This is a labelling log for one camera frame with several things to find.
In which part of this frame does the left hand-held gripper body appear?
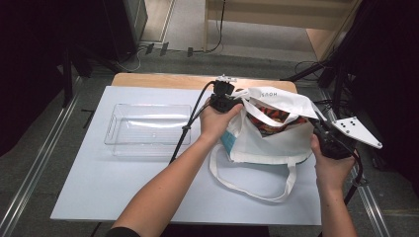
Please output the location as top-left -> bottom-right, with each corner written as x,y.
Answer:
209,74 -> 245,114

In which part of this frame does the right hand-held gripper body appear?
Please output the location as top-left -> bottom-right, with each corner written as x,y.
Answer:
312,117 -> 383,161

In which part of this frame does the white patterned tote bag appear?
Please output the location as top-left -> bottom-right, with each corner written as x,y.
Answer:
209,86 -> 327,203

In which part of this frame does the person's right hand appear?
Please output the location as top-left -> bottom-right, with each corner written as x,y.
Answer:
309,133 -> 358,192

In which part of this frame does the person's left hand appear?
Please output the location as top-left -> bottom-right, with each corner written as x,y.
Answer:
199,98 -> 244,142

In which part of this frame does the black tripod stand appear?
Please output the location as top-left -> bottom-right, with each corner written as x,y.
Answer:
280,58 -> 352,119

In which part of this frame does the red black patterned packet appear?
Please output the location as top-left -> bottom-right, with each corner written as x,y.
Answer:
246,105 -> 309,137

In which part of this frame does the wooden table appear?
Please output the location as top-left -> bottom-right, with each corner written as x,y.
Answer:
111,72 -> 297,94

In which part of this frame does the clear plastic container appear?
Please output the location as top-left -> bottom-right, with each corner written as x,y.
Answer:
104,103 -> 193,157

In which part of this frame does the black cabinet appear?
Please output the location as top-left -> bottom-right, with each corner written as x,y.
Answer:
102,0 -> 148,63

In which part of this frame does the person's dark clothing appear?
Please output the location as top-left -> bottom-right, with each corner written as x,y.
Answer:
105,224 -> 271,237

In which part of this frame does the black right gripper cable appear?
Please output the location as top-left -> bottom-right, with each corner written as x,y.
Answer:
343,149 -> 366,205

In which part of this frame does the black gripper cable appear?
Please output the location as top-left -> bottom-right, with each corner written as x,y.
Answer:
169,80 -> 216,165
343,149 -> 366,205

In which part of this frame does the black floor cable bundle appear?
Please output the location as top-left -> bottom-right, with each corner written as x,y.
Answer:
293,59 -> 334,113

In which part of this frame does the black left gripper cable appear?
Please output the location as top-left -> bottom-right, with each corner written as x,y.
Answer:
169,80 -> 216,165

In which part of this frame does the aluminium floor rail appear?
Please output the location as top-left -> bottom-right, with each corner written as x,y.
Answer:
0,77 -> 82,237
317,88 -> 391,237

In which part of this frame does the black hanging cable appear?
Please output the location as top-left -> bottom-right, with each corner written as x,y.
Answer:
193,0 -> 227,54

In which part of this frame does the light wooden furniture frame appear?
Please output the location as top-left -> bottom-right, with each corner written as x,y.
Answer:
204,0 -> 364,62

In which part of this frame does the white floor cable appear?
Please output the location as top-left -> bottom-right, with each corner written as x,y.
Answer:
117,45 -> 147,73

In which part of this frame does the black metal stand post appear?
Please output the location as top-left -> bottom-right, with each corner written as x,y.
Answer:
61,48 -> 74,109

